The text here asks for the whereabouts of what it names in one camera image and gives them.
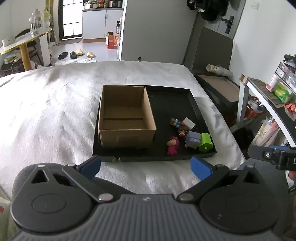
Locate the orange box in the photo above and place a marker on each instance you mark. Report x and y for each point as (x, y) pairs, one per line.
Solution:
(112, 41)

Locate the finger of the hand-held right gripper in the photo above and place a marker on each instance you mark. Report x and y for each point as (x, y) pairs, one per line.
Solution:
(260, 152)

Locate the glass door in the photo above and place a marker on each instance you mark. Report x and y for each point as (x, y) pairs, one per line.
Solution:
(69, 18)

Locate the grey board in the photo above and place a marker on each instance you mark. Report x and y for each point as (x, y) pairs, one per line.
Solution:
(215, 48)

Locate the green block toy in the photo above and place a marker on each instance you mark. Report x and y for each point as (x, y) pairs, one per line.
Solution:
(205, 142)

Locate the yellow-legged table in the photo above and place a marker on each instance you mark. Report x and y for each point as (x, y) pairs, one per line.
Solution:
(23, 49)

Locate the black slipper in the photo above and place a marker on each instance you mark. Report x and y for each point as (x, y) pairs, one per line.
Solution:
(73, 55)
(63, 55)

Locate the colourful small figurine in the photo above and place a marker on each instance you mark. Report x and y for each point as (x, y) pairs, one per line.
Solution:
(175, 122)

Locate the small open cardboard box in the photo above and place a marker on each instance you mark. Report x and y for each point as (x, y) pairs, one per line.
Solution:
(242, 79)

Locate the white cabinet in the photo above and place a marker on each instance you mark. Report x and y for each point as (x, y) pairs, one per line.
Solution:
(94, 25)

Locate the clear bottle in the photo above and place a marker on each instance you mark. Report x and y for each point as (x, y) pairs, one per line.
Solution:
(35, 23)

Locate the pink toy figure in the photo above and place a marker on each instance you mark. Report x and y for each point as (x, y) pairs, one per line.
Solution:
(172, 146)

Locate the green packet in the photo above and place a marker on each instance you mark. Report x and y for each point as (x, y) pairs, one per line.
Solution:
(282, 92)

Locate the stack of printed boxes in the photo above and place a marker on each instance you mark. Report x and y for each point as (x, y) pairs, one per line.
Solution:
(286, 71)

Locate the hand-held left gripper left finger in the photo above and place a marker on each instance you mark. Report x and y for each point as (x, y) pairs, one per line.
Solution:
(91, 166)

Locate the black hanging clothes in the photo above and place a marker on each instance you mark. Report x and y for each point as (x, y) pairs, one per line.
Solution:
(210, 8)

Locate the black tray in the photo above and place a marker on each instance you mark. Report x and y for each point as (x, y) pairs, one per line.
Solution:
(168, 104)

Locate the white box on table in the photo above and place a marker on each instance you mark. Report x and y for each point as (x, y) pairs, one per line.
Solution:
(8, 41)

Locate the shopping bag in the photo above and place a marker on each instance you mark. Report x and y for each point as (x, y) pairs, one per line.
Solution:
(266, 133)

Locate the brown red small figurine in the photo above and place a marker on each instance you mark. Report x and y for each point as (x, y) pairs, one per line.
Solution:
(182, 132)

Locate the pale green bottle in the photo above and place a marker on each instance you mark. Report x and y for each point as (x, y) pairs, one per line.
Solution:
(46, 19)

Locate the white cloth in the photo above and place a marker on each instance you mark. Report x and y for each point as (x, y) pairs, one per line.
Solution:
(76, 61)

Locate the white blanket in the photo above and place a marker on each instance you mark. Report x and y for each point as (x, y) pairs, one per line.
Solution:
(50, 104)

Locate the white pink jar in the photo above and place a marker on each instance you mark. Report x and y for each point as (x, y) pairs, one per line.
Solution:
(272, 83)

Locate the grey cube toy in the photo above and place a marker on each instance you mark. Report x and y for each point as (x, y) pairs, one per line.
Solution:
(193, 140)

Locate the paper cup stack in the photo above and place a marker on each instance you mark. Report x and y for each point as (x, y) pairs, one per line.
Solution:
(219, 70)

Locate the white charger plug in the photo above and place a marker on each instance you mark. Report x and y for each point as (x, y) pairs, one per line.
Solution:
(188, 123)

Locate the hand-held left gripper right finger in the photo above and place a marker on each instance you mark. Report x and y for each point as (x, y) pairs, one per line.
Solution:
(200, 168)

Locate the black frame with brown board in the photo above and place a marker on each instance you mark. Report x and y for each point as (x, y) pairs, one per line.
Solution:
(222, 89)

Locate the white shelf rack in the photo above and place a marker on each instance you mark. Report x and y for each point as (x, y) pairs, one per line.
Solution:
(266, 97)

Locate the person's right hand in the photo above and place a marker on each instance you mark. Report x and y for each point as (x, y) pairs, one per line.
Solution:
(293, 175)

